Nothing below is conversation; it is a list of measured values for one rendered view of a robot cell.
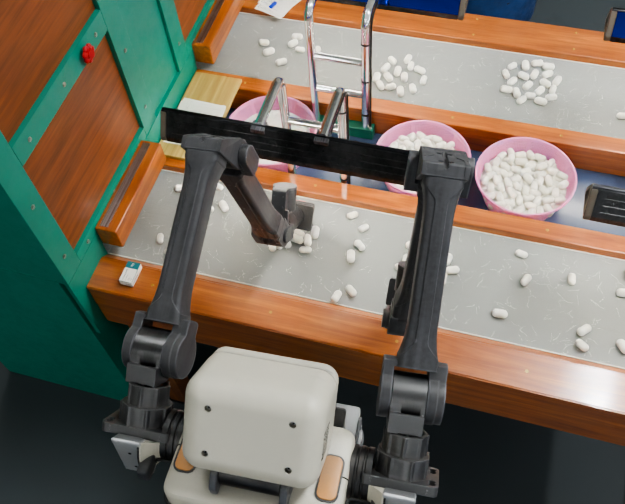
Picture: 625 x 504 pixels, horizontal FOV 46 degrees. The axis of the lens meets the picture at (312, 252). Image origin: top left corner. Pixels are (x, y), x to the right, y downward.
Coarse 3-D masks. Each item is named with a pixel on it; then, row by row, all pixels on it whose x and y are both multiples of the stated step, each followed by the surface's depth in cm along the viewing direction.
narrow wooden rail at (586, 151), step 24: (216, 72) 228; (240, 96) 226; (288, 96) 220; (360, 120) 220; (384, 120) 217; (408, 120) 214; (432, 120) 212; (456, 120) 211; (480, 120) 211; (504, 120) 210; (480, 144) 214; (552, 144) 206; (576, 144) 204; (600, 144) 204; (624, 144) 203; (600, 168) 208; (624, 168) 206
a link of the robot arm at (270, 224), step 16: (240, 160) 135; (256, 160) 140; (224, 176) 141; (240, 176) 140; (240, 192) 147; (256, 192) 151; (240, 208) 156; (256, 208) 154; (272, 208) 163; (256, 224) 162; (272, 224) 164; (288, 224) 173; (256, 240) 172; (272, 240) 170
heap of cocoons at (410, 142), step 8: (400, 136) 212; (408, 136) 213; (416, 136) 213; (424, 136) 212; (432, 136) 212; (392, 144) 211; (400, 144) 213; (408, 144) 211; (416, 144) 210; (424, 144) 212; (432, 144) 212; (440, 144) 210; (448, 144) 210; (392, 184) 204; (416, 192) 204
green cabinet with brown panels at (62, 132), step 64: (0, 0) 138; (64, 0) 157; (128, 0) 182; (192, 0) 219; (0, 64) 141; (64, 64) 160; (128, 64) 187; (0, 128) 145; (64, 128) 167; (128, 128) 197; (0, 192) 150; (64, 192) 173; (0, 256) 178; (64, 256) 175
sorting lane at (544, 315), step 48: (144, 240) 199; (240, 240) 197; (336, 240) 195; (384, 240) 194; (480, 240) 192; (288, 288) 188; (336, 288) 187; (384, 288) 186; (480, 288) 185; (528, 288) 184; (576, 288) 183; (624, 288) 182; (480, 336) 178; (528, 336) 177; (576, 336) 176; (624, 336) 175
